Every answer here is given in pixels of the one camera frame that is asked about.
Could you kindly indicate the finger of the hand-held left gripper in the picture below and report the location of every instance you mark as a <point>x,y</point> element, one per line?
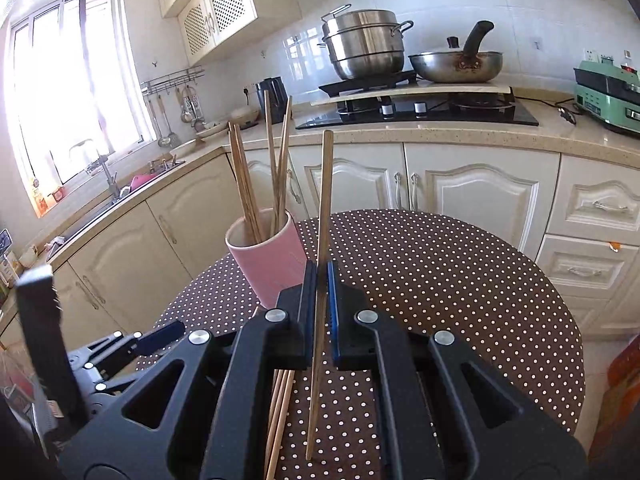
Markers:
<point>115,380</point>
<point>160,336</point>

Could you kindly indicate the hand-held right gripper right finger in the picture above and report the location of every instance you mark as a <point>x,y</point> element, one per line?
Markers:
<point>334,320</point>

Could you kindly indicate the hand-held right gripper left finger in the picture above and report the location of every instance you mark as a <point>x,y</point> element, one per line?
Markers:
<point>310,305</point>

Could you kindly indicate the pink cup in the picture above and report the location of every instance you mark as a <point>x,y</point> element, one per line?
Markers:
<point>270,270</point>

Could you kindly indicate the row of wooden chopsticks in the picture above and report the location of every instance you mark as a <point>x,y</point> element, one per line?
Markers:
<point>280,420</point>

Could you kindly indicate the dark wooden chopstick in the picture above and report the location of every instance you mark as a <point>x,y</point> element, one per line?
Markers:
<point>327,185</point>

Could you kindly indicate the cluster of wooden chopsticks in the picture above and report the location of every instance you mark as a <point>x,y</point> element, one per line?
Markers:
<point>244,175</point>

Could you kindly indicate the brown polka dot tablecloth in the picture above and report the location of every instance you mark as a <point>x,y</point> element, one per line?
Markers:
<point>440,285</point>

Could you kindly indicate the steel kitchen sink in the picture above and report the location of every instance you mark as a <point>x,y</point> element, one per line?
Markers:
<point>125,200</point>

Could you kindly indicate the red plastic basin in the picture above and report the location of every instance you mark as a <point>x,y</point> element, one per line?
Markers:
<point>139,183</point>

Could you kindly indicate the steel sink faucet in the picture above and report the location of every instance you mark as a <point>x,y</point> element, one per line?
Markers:
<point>107,175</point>

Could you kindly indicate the white bowl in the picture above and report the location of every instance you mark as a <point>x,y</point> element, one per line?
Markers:
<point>184,149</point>

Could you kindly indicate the steel ladle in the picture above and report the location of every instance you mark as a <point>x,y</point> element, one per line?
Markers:
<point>162,142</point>

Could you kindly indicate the pair of white bowls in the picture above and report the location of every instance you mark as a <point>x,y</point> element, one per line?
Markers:
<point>246,117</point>

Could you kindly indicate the cream lower kitchen cabinets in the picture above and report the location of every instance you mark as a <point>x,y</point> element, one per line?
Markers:
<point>480,185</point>

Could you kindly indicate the stack of white dishes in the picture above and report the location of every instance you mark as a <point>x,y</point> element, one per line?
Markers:
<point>214,129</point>

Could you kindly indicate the dark electric kettle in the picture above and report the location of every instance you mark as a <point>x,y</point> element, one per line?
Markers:
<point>272,100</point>

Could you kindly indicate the small steel skimmer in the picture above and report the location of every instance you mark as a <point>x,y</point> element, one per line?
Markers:
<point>198,125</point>

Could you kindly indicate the beige stone countertop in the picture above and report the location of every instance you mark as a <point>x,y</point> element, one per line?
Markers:
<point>450,135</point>

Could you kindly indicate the small steel strainer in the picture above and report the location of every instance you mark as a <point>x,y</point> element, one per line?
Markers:
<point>186,115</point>

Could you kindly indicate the black portable burner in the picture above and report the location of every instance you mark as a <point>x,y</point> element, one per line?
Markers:
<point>370,85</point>

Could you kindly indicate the kitchen window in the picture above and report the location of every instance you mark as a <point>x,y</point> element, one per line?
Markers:
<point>75,85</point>

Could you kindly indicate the steel steamer pot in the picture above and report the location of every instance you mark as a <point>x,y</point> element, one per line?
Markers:
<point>365,45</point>

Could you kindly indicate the pale stove board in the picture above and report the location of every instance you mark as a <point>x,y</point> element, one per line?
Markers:
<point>480,92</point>

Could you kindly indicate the black glass gas stove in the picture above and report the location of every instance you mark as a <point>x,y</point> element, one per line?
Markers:
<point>520,119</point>

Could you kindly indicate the orange printed bag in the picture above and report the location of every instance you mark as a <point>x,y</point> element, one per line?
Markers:
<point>625,375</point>

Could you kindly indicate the green countertop appliance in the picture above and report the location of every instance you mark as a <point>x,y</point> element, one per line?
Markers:
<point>607,95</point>

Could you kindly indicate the steel wall rail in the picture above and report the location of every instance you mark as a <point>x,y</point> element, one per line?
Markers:
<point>172,80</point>

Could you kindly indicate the white wall outlet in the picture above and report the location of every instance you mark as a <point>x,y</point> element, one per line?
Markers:
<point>594,55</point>

